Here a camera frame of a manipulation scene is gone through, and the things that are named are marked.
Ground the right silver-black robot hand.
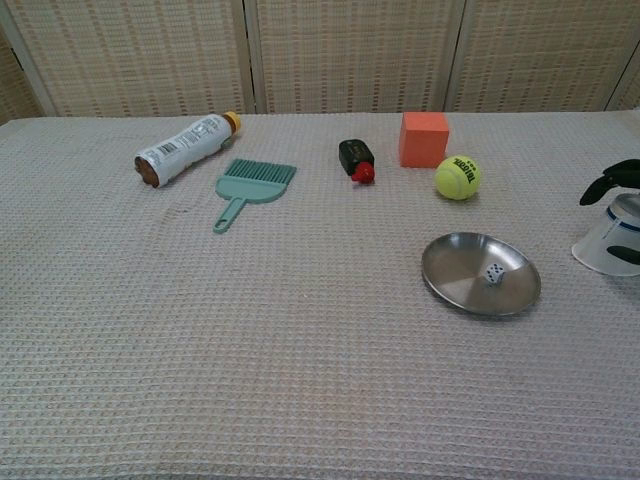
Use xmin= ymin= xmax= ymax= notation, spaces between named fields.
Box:
xmin=579 ymin=158 xmax=640 ymax=262

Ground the white paper cup blue stripe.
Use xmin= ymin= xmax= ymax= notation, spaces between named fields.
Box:
xmin=571 ymin=193 xmax=640 ymax=277

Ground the silver metal plate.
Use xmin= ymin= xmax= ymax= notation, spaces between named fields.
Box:
xmin=420 ymin=231 xmax=543 ymax=317

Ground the yellow tennis ball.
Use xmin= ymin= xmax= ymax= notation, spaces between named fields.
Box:
xmin=434 ymin=154 xmax=482 ymax=202

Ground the orange cube block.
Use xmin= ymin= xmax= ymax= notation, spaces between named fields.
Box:
xmin=398 ymin=111 xmax=451 ymax=170

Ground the black bottle with red cap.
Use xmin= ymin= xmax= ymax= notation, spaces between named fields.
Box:
xmin=338 ymin=138 xmax=376 ymax=186

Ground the woven bamboo folding screen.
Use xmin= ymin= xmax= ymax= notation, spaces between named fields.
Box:
xmin=0 ymin=0 xmax=640 ymax=126

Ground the teal plastic hand brush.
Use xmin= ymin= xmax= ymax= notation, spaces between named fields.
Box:
xmin=212 ymin=158 xmax=297 ymax=236

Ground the white-label bottle with yellow cap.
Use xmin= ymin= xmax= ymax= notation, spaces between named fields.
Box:
xmin=133 ymin=110 xmax=243 ymax=190

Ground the beige waffle-weave tablecloth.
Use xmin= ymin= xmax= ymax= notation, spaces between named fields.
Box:
xmin=0 ymin=112 xmax=640 ymax=480

